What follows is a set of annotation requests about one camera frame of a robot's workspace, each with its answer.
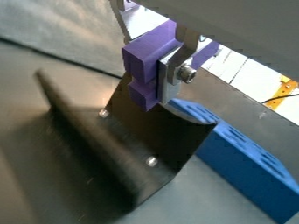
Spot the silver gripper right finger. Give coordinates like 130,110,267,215
158,24,200,104

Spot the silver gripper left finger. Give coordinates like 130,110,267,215
108,0,135,44

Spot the purple double-square block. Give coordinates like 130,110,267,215
120,0,222,113

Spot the blue shape sorting board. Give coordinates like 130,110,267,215
170,98,299,224

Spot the black curved stand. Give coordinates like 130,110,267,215
35,70,218,208

